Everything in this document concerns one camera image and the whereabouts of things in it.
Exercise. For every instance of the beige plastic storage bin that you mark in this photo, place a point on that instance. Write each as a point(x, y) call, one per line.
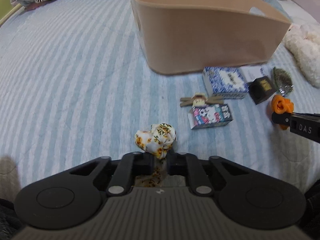
point(182, 36)

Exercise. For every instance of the white box with blue emblem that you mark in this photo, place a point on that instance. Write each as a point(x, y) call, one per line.
point(250, 73)

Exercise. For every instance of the white fluffy plush toy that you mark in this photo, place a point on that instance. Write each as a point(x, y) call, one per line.
point(303, 43)

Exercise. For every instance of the yellow floral white scrunchie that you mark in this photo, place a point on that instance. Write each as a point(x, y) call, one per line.
point(157, 142)

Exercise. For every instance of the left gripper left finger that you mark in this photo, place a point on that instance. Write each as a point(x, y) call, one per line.
point(129, 167)

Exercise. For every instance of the cartoon cat printed box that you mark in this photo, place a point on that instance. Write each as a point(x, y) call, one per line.
point(209, 116)

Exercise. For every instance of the black box with gold character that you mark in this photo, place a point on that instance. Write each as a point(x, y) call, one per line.
point(261, 89)

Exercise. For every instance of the wooden doll hair clip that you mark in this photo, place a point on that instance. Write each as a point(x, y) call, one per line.
point(199, 100)

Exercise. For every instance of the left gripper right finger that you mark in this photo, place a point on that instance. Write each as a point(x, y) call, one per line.
point(190, 167)

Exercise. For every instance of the blue white porcelain-pattern box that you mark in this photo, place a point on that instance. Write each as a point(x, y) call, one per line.
point(227, 82)

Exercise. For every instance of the blue striped bed sheet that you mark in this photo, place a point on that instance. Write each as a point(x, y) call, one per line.
point(75, 86)

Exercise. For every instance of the clear bag of dried herbs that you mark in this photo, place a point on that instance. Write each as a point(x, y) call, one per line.
point(282, 80)

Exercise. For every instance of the orange plush carrot toy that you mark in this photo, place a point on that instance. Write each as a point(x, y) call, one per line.
point(282, 109)

